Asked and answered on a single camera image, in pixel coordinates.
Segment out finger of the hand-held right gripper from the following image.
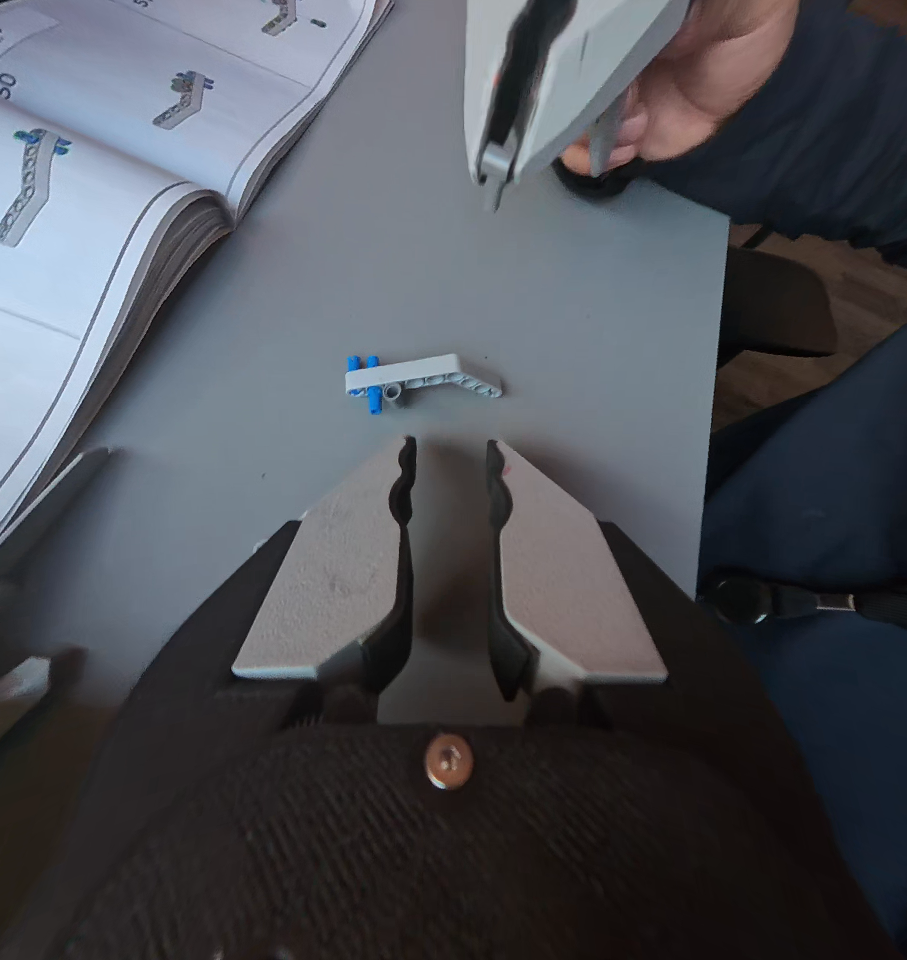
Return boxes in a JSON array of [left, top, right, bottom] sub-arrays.
[[489, 0, 692, 214], [464, 0, 531, 189]]

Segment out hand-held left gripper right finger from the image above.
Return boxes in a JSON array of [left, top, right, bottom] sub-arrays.
[[485, 438, 669, 703]]

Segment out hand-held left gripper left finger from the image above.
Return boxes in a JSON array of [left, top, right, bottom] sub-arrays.
[[231, 435, 419, 696]]

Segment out grey lego beam blue pins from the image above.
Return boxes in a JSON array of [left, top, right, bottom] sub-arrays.
[[344, 351, 504, 418]]

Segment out person's right forearm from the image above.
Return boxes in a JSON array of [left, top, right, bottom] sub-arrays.
[[648, 0, 907, 273]]

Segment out open lego instruction booklet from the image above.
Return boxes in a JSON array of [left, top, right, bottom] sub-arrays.
[[0, 0, 397, 573]]

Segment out person's right hand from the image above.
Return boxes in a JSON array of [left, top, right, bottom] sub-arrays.
[[560, 0, 794, 172]]

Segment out person's legs dark blue pants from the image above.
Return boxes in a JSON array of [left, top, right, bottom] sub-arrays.
[[695, 311, 907, 960]]

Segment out black strap with buckle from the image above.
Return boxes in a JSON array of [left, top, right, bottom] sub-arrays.
[[699, 573, 907, 628]]

